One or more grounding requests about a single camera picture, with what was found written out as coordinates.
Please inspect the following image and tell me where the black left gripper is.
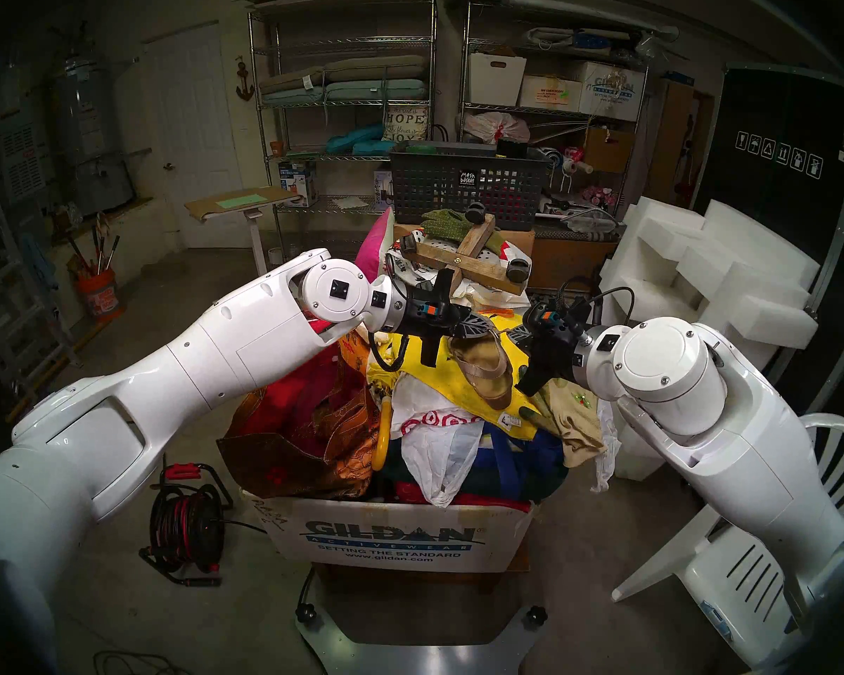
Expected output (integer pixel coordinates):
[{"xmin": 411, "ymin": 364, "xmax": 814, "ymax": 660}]
[{"xmin": 394, "ymin": 267, "xmax": 497, "ymax": 369}]

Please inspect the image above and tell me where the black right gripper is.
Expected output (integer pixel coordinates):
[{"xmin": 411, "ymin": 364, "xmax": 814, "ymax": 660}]
[{"xmin": 505, "ymin": 302, "xmax": 595, "ymax": 398}]

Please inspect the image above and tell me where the tan flower sandal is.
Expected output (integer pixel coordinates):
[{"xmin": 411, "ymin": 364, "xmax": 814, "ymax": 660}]
[{"xmin": 449, "ymin": 329, "xmax": 516, "ymax": 411}]

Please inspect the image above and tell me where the wooden cross caster dolly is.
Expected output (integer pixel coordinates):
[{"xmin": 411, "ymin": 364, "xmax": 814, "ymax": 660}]
[{"xmin": 401, "ymin": 202, "xmax": 532, "ymax": 296}]

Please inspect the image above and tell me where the yellow towel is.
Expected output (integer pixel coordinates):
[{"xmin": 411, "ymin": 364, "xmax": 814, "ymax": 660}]
[{"xmin": 366, "ymin": 308, "xmax": 556, "ymax": 441}]

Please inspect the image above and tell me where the tan green-fingered garden glove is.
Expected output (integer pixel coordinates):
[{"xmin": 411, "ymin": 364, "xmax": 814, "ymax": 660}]
[{"xmin": 520, "ymin": 378, "xmax": 606, "ymax": 469}]

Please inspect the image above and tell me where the blue tote bag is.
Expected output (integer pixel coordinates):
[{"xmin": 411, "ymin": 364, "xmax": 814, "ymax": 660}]
[{"xmin": 383, "ymin": 424, "xmax": 570, "ymax": 506}]

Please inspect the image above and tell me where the green knit glove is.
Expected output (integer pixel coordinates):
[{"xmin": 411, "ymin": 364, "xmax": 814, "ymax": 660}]
[{"xmin": 421, "ymin": 208, "xmax": 507, "ymax": 249}]

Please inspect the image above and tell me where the pink pillow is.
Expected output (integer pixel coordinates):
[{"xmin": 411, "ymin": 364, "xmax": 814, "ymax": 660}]
[{"xmin": 355, "ymin": 206, "xmax": 396, "ymax": 284}]

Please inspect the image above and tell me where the white hanging cloth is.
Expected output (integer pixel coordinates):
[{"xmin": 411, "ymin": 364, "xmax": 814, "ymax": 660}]
[{"xmin": 591, "ymin": 399, "xmax": 621, "ymax": 493}]

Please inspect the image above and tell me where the white red-print plastic bag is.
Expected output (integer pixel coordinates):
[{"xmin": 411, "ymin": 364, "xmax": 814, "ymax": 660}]
[{"xmin": 390, "ymin": 375, "xmax": 486, "ymax": 507}]

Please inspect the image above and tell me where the dark plastic mesh basket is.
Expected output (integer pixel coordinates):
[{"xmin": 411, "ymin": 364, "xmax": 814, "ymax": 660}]
[{"xmin": 389, "ymin": 143, "xmax": 553, "ymax": 231}]

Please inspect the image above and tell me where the red gold fabric bag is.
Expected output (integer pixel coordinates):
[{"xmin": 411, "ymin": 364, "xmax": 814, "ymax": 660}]
[{"xmin": 217, "ymin": 322, "xmax": 384, "ymax": 499}]

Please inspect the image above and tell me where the pink white plastic bag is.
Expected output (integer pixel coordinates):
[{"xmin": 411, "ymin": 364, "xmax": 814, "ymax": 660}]
[{"xmin": 464, "ymin": 111, "xmax": 532, "ymax": 146}]

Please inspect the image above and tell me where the hope lettered sign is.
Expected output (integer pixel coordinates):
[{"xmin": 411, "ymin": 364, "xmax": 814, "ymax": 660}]
[{"xmin": 382, "ymin": 105, "xmax": 430, "ymax": 143}]

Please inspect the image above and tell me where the teal cushion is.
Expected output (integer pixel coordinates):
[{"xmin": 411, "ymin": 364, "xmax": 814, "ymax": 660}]
[{"xmin": 326, "ymin": 124, "xmax": 388, "ymax": 155}]

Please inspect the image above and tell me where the small brown cardboard box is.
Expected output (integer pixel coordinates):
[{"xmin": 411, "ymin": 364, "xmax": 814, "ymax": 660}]
[{"xmin": 584, "ymin": 127, "xmax": 635, "ymax": 174}]

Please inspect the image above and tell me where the large Gildan cardboard box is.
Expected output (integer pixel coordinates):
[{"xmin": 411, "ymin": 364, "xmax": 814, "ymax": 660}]
[{"xmin": 243, "ymin": 489, "xmax": 535, "ymax": 574}]

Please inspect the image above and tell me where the white foam packing insert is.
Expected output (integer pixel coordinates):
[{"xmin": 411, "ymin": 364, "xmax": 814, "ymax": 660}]
[{"xmin": 596, "ymin": 197, "xmax": 821, "ymax": 482}]

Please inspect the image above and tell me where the blue product box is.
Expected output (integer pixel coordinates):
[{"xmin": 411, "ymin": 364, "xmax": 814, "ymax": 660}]
[{"xmin": 279, "ymin": 162, "xmax": 319, "ymax": 208}]

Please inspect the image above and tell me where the white orange-label cardboard box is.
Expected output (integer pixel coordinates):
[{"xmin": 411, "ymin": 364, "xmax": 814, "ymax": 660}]
[{"xmin": 519, "ymin": 75, "xmax": 583, "ymax": 112}]

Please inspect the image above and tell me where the white storage bin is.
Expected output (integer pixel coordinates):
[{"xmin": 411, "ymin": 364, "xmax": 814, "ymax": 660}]
[{"xmin": 468, "ymin": 53, "xmax": 527, "ymax": 107}]

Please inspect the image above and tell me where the pale green seat cushion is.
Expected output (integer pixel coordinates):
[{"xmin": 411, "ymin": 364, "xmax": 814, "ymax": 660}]
[{"xmin": 262, "ymin": 79, "xmax": 430, "ymax": 106}]

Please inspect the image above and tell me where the adjustable overbed table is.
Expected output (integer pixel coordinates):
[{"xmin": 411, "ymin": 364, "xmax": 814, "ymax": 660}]
[{"xmin": 184, "ymin": 186, "xmax": 303, "ymax": 277}]

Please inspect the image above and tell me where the brown wooden cabinet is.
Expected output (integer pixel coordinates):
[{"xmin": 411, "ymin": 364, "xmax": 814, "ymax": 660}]
[{"xmin": 647, "ymin": 79, "xmax": 715, "ymax": 203}]

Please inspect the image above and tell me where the small Gildan cardboard box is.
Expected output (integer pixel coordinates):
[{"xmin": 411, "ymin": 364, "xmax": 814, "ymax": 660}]
[{"xmin": 578, "ymin": 60, "xmax": 646, "ymax": 122}]

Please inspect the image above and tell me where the olive seat cushion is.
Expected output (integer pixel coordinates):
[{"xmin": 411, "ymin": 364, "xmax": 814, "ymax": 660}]
[{"xmin": 259, "ymin": 55, "xmax": 428, "ymax": 96}]

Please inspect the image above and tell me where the black flight case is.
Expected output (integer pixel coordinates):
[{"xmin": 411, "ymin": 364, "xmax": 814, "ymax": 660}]
[{"xmin": 689, "ymin": 63, "xmax": 844, "ymax": 428}]

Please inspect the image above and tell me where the white plastic chair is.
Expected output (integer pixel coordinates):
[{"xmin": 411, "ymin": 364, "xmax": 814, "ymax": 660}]
[{"xmin": 610, "ymin": 412, "xmax": 844, "ymax": 671}]

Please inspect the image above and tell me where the white plastic pipe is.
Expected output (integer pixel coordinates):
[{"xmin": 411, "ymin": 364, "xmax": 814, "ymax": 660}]
[{"xmin": 506, "ymin": 0, "xmax": 679, "ymax": 41}]

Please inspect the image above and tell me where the white panel door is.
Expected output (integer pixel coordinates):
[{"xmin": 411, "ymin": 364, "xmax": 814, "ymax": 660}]
[{"xmin": 141, "ymin": 23, "xmax": 250, "ymax": 249}]

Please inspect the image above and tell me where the orange plastic bucket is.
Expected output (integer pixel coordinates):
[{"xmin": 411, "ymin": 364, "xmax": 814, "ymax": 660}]
[{"xmin": 76, "ymin": 268, "xmax": 124, "ymax": 323}]

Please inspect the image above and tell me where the grey water heater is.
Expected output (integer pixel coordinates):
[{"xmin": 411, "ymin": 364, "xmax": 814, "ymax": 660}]
[{"xmin": 49, "ymin": 51, "xmax": 138, "ymax": 217}]

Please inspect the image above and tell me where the grey metal ladder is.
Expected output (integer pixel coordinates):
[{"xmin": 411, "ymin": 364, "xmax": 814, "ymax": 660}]
[{"xmin": 0, "ymin": 167, "xmax": 78, "ymax": 414}]

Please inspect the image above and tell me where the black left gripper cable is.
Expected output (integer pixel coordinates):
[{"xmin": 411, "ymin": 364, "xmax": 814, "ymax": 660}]
[{"xmin": 367, "ymin": 252, "xmax": 412, "ymax": 373}]

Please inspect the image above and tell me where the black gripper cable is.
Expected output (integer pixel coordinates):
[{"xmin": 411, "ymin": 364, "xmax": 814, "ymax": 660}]
[
  {"xmin": 559, "ymin": 276, "xmax": 637, "ymax": 326},
  {"xmin": 367, "ymin": 252, "xmax": 412, "ymax": 373}
]

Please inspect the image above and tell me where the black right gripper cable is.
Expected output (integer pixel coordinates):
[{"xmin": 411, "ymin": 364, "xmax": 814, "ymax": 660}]
[{"xmin": 559, "ymin": 276, "xmax": 637, "ymax": 326}]

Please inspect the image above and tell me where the yellow plastic ring handle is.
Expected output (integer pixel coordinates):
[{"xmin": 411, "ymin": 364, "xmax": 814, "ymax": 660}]
[{"xmin": 371, "ymin": 399, "xmax": 395, "ymax": 472}]

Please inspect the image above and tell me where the chrome wire shelf rack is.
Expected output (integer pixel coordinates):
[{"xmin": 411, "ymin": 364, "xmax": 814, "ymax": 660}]
[
  {"xmin": 459, "ymin": 2, "xmax": 651, "ymax": 214},
  {"xmin": 248, "ymin": 0, "xmax": 440, "ymax": 259}
]

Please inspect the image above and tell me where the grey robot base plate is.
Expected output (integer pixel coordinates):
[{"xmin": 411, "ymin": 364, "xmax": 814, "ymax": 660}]
[{"xmin": 294, "ymin": 603, "xmax": 549, "ymax": 675}]

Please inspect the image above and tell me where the red black cable reel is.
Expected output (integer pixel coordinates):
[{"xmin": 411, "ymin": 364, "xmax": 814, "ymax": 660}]
[{"xmin": 139, "ymin": 463, "xmax": 234, "ymax": 586}]

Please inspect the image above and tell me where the black floor cable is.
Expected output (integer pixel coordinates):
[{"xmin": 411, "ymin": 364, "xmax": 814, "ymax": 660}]
[{"xmin": 93, "ymin": 651, "xmax": 191, "ymax": 675}]

